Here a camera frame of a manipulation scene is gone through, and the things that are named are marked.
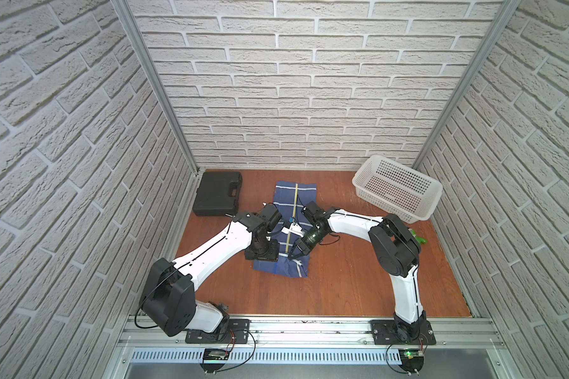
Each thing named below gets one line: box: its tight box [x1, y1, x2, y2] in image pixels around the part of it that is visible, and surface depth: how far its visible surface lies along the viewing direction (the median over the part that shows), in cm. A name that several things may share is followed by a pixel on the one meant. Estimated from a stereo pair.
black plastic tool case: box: [192, 171, 243, 218], surface depth 105 cm
